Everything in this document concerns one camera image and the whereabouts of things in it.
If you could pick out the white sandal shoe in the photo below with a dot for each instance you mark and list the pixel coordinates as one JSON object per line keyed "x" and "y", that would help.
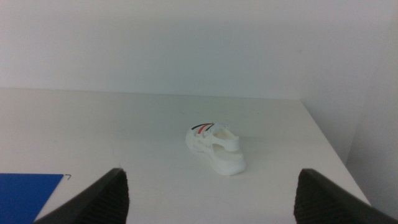
{"x": 217, "y": 149}

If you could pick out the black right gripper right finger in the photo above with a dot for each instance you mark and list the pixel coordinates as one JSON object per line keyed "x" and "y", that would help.
{"x": 320, "y": 202}

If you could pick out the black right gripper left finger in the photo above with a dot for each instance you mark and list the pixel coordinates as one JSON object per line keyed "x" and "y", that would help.
{"x": 102, "y": 202}

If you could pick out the blue mat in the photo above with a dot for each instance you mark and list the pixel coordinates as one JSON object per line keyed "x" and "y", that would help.
{"x": 21, "y": 196}

